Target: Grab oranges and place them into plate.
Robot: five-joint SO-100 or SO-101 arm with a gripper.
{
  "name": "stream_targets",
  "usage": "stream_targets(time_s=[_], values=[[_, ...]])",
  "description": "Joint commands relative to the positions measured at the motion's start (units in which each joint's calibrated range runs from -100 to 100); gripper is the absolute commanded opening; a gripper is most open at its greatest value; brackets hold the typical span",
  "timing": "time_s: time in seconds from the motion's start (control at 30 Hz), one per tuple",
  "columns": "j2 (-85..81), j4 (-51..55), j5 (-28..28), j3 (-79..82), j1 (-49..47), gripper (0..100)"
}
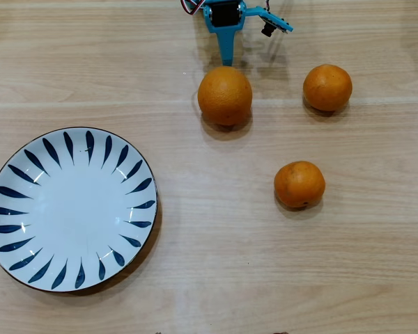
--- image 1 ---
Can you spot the medium orange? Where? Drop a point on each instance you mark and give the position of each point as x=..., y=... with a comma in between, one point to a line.
x=327, y=87

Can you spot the white plate blue petal pattern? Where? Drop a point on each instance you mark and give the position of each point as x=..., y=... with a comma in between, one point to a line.
x=73, y=208

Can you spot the large orange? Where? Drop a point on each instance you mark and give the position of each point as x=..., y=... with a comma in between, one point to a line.
x=224, y=97

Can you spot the blue gripper body with servo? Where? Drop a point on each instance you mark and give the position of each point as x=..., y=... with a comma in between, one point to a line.
x=223, y=32

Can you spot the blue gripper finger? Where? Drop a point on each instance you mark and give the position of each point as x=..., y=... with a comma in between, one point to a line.
x=226, y=48

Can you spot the small orange with dark spots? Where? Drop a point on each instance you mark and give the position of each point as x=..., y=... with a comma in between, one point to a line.
x=299, y=184

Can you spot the blue wrist camera module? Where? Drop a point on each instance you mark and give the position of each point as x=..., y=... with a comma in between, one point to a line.
x=275, y=22

